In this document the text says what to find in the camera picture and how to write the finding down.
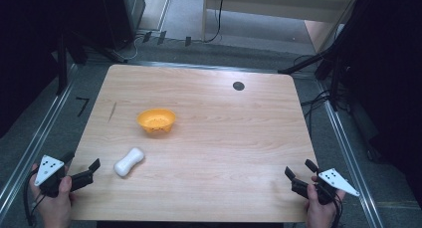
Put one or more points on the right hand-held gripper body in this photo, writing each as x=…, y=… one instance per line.
x=323, y=185

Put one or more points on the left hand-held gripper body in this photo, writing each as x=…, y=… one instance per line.
x=49, y=172

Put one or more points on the white bone-shaped bottle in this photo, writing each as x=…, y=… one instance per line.
x=129, y=161

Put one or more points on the orange plastic bowl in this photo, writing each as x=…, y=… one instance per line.
x=156, y=120

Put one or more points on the person's right hand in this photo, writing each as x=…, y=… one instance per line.
x=319, y=208

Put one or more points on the person's left hand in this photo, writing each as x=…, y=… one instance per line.
x=54, y=201

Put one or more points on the round grey table grommet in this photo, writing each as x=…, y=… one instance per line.
x=238, y=86

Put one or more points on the black tripod stand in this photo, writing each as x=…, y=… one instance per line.
x=318, y=60

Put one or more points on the dark cabinet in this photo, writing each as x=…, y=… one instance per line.
x=121, y=17

